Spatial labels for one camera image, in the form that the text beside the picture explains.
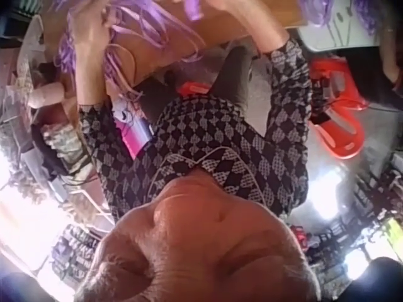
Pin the person's left hand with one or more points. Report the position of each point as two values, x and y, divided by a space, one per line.
89 34

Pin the person's right hand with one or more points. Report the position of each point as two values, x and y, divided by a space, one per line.
261 22

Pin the bundle of purple strips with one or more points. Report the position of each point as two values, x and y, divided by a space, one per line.
135 28

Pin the person's legs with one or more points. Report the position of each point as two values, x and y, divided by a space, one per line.
233 70

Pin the brown wooden table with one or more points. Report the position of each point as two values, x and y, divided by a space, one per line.
176 37

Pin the heap of purple strips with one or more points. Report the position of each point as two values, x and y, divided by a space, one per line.
315 7

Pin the small red box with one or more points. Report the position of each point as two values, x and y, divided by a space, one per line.
192 88

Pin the pink and white bag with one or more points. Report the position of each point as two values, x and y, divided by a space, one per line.
130 132

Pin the red plastic stool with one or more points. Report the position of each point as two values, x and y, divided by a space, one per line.
341 126

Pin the shelf of packed goods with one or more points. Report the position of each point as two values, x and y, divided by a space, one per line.
371 201

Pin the rack of dark goods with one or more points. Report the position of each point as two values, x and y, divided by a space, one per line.
75 251

